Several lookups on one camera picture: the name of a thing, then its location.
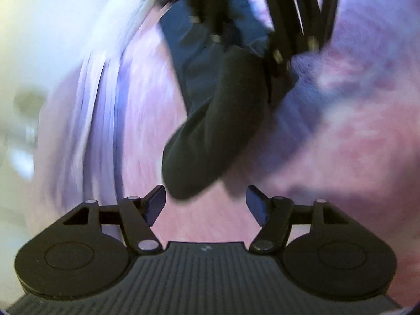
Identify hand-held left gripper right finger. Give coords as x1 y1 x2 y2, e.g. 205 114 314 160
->
245 185 350 255

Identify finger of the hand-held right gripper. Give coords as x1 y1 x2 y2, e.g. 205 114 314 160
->
143 0 232 51
254 0 342 104

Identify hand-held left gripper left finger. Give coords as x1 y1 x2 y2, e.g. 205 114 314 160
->
61 185 167 255

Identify dark navy garment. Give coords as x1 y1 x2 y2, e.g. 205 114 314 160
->
160 0 274 114

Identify black cloth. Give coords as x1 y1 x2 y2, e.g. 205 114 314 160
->
161 44 296 201

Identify pink floral bed sheet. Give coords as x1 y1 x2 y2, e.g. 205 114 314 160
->
33 0 420 312

